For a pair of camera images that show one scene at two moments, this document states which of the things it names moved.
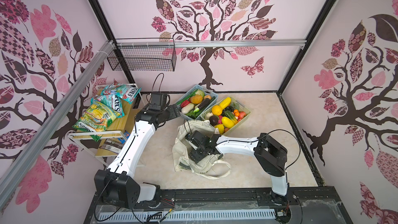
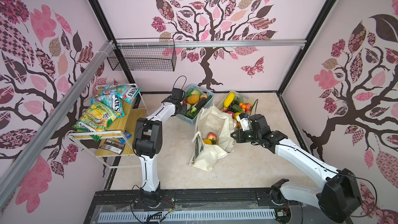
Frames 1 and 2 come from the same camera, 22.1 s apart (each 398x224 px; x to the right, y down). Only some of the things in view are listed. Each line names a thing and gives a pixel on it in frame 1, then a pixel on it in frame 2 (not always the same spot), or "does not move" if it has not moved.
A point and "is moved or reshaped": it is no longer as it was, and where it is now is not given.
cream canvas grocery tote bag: (181, 150) is moved or reshaped
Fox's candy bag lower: (112, 101) does not move
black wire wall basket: (157, 54) does not move
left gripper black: (173, 112) → (183, 110)
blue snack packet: (122, 140) does not move
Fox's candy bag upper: (127, 93) does not move
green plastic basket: (227, 115) → (245, 100)
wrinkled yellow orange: (216, 110) is moved or reshaped
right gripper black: (194, 156) → (238, 138)
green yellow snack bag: (96, 119) does not move
